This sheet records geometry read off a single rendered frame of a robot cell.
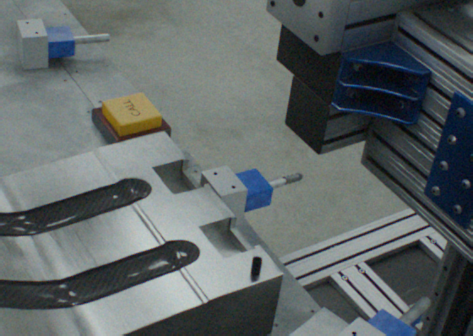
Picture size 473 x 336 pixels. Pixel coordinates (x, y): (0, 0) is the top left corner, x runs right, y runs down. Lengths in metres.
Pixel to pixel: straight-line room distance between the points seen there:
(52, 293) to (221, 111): 1.86
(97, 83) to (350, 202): 1.25
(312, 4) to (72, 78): 0.36
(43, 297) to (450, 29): 0.68
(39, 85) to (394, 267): 0.96
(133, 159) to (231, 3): 2.28
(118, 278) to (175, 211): 0.11
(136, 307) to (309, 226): 1.50
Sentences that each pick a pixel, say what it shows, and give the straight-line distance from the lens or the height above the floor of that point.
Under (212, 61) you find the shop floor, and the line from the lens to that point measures 2.94.
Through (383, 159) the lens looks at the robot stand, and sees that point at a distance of 1.39.
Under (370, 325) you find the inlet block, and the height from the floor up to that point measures 0.88.
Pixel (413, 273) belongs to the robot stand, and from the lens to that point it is 1.98.
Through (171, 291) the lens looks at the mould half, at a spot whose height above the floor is 0.89.
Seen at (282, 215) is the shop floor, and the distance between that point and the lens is 2.37.
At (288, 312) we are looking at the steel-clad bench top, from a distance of 1.01.
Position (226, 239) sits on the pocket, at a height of 0.86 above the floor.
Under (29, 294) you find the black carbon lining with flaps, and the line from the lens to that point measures 0.88.
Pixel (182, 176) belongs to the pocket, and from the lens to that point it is 1.06.
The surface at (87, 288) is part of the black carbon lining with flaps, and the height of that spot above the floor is 0.88.
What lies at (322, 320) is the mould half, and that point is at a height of 0.86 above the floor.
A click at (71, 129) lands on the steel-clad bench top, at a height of 0.80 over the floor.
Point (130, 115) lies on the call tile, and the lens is 1.20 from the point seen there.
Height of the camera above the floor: 1.53
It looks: 37 degrees down
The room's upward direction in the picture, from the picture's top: 8 degrees clockwise
